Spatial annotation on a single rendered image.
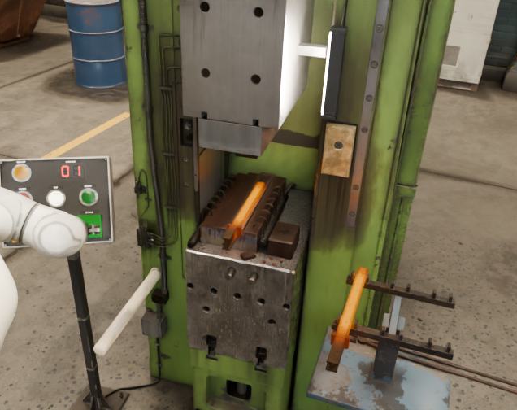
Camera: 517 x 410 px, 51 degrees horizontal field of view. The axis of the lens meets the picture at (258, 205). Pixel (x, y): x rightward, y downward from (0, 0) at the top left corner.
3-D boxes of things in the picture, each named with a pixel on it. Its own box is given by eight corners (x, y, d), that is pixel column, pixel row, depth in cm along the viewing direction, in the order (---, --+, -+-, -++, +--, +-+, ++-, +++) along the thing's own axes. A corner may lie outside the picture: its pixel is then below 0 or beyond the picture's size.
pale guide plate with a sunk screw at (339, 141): (349, 178, 171) (355, 128, 162) (320, 173, 173) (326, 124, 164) (349, 175, 173) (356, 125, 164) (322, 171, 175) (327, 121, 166)
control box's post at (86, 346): (100, 412, 232) (64, 192, 177) (92, 409, 233) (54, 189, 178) (104, 404, 235) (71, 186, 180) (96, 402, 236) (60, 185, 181)
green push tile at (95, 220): (102, 237, 173) (100, 214, 173) (78, 239, 172) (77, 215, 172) (103, 237, 175) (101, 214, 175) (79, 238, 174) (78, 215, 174)
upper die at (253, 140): (260, 156, 162) (262, 127, 157) (198, 146, 166) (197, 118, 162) (291, 110, 197) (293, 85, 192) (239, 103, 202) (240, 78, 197)
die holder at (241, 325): (285, 371, 195) (294, 272, 172) (187, 346, 203) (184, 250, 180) (314, 279, 241) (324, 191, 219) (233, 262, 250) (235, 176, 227)
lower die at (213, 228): (256, 253, 180) (257, 232, 176) (200, 242, 184) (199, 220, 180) (284, 194, 215) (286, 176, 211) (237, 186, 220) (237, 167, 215)
